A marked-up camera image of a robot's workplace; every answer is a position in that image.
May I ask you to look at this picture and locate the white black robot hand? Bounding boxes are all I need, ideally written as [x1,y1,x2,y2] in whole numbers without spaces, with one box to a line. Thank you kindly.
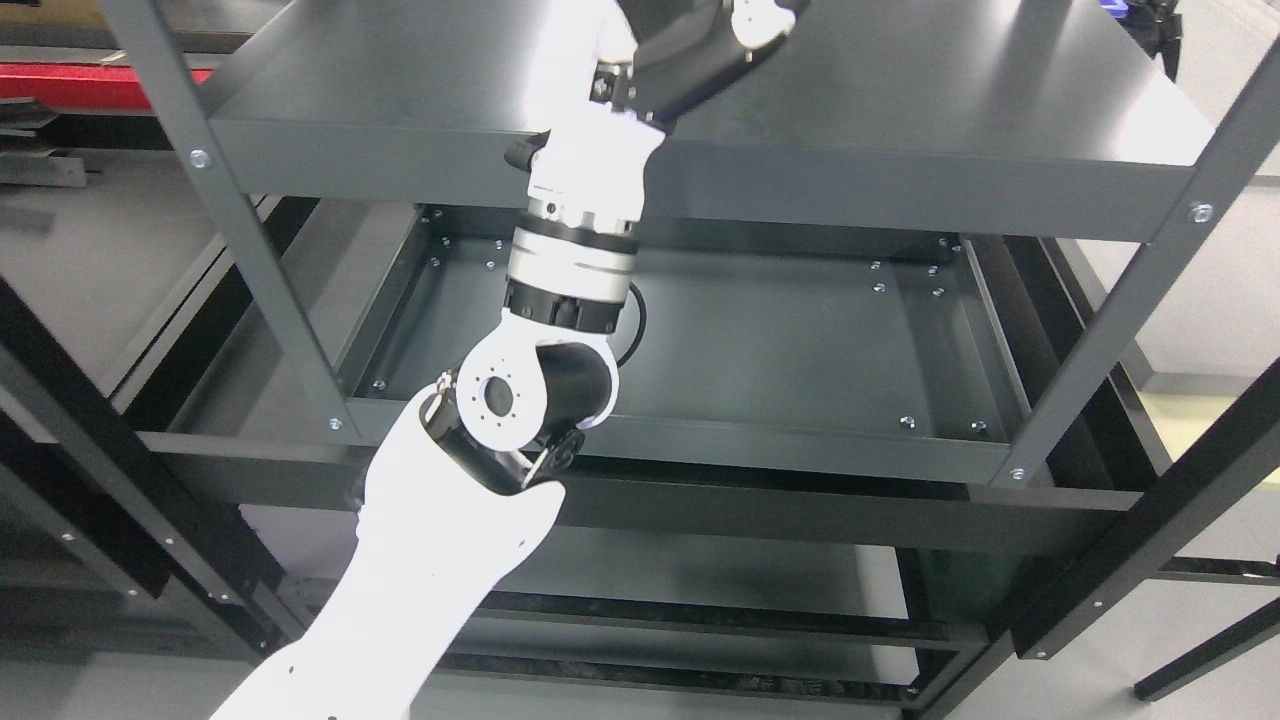
[507,1,809,236]

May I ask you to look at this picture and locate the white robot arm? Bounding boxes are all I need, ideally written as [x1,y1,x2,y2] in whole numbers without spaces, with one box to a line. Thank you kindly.
[214,199,643,719]

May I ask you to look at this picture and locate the dark grey metal shelf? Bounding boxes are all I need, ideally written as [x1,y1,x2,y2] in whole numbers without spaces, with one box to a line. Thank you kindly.
[102,1,1277,719]

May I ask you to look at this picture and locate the black metal shelf rack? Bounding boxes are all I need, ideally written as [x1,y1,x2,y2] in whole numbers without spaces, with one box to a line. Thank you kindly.
[3,284,303,662]

